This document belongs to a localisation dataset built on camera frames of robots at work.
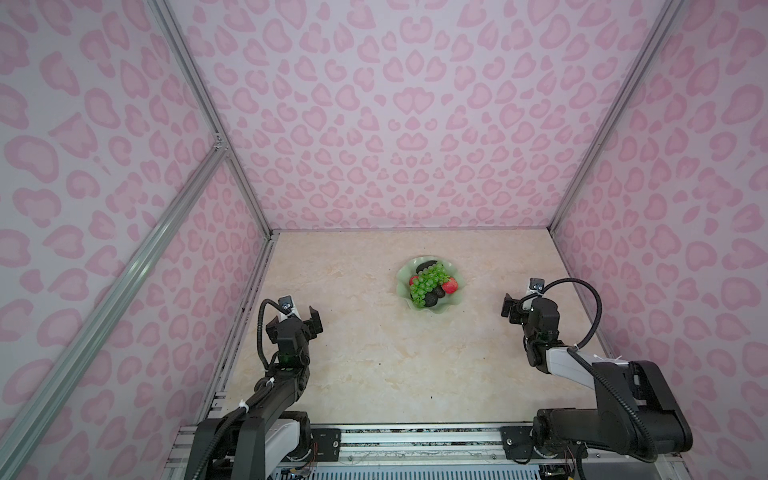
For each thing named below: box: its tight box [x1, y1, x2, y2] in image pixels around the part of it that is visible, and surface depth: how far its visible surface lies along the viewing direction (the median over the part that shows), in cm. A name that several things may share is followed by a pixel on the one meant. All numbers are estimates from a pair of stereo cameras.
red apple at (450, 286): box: [442, 277, 459, 294], surface depth 99 cm
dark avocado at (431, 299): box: [424, 292, 438, 307], surface depth 97 cm
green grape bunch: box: [410, 262, 450, 308], surface depth 97 cm
